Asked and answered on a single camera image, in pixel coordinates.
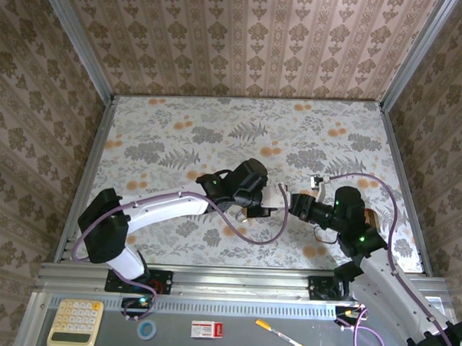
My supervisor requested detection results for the plaid brown cylinder case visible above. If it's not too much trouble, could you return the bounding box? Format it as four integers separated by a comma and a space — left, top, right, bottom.
363, 208, 381, 230

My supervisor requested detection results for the floral print tablecloth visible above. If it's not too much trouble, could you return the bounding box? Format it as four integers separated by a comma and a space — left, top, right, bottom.
81, 90, 433, 276

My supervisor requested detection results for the small controller circuit board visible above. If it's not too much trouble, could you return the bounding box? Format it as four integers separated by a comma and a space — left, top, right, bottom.
121, 296, 153, 312
334, 305, 366, 322

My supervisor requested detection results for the yellow white marker pen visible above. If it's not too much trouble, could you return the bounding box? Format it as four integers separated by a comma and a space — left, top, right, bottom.
254, 318, 306, 346

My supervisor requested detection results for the red white small carton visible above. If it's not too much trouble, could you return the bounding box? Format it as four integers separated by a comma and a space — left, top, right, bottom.
191, 319, 224, 340

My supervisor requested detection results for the blue tape roll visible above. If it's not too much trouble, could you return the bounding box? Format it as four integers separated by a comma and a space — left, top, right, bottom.
136, 318, 159, 341

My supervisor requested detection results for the cream desk calculator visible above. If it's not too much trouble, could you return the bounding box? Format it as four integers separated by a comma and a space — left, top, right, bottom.
45, 297, 106, 346

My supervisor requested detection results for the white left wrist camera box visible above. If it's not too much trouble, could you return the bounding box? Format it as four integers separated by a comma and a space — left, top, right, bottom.
260, 185, 293, 211

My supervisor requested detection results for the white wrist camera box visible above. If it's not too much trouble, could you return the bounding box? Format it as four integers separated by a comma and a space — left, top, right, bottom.
307, 174, 337, 204
260, 185, 293, 211

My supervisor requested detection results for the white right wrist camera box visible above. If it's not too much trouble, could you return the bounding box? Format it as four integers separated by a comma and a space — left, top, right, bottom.
307, 174, 337, 204

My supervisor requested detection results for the thin black wire loop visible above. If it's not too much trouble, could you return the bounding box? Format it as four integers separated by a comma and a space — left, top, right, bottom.
313, 224, 343, 246

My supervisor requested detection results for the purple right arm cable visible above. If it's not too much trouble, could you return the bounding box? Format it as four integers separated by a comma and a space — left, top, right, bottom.
317, 171, 462, 346

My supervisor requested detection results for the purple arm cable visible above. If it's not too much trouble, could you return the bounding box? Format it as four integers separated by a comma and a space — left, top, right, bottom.
317, 171, 462, 346
67, 173, 293, 329

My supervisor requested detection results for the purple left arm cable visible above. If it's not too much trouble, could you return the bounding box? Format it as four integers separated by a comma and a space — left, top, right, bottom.
67, 173, 293, 329

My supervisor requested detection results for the aluminium table side rail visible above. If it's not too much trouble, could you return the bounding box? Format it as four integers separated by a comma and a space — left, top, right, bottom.
372, 103, 441, 276
54, 92, 119, 266

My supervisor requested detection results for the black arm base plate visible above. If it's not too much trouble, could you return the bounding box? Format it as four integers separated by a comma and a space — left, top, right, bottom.
104, 267, 174, 296
306, 275, 362, 304

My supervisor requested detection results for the aluminium front mounting rail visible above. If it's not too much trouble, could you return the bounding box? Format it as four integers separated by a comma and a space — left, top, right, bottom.
37, 259, 448, 310

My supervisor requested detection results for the grey slotted cable duct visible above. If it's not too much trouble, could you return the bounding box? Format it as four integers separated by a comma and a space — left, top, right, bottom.
47, 291, 338, 321

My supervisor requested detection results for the aluminium frame corner post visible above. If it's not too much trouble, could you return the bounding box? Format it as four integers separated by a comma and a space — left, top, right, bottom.
31, 0, 120, 102
381, 0, 461, 113

